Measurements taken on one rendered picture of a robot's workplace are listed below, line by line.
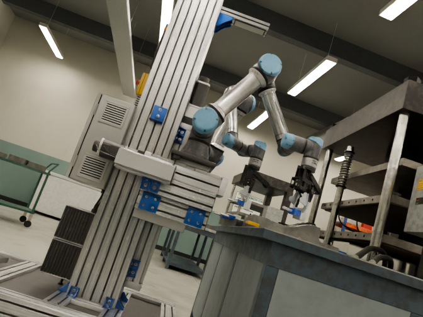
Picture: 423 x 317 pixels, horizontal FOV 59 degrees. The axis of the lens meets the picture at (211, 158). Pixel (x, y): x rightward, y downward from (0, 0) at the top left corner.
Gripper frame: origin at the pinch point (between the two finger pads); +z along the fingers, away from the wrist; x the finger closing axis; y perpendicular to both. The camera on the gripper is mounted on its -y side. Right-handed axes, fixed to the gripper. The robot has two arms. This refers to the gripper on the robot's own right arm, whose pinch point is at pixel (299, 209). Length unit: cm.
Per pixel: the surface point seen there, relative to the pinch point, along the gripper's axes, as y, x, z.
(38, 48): 122, -879, -276
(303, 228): -25.2, -19.7, 4.8
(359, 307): -5.0, 37.7, 32.1
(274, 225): -11.6, -26.8, 8.4
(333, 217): -110, -74, -19
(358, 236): -93, -35, -6
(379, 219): -73, -9, -15
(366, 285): -5.2, 38.0, 23.5
